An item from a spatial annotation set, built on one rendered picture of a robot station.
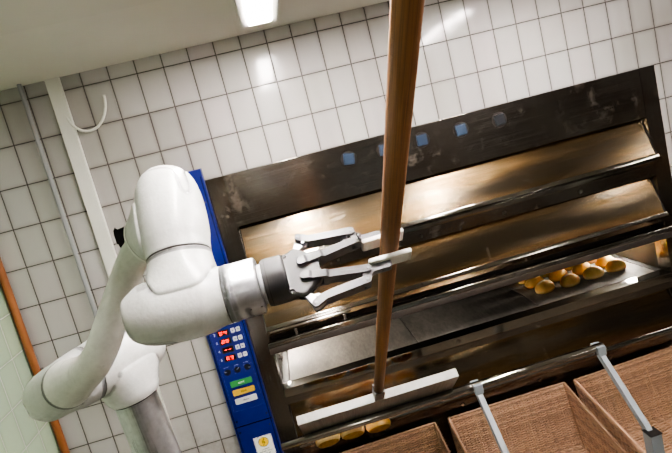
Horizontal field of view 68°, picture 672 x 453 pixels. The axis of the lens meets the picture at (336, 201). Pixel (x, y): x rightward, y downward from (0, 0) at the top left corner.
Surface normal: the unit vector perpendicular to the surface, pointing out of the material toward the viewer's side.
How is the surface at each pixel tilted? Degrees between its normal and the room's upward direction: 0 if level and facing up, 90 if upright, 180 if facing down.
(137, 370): 89
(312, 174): 90
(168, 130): 90
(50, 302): 90
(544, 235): 70
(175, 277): 55
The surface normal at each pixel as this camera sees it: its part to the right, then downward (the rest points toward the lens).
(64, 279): 0.13, 0.11
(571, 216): 0.04, -0.22
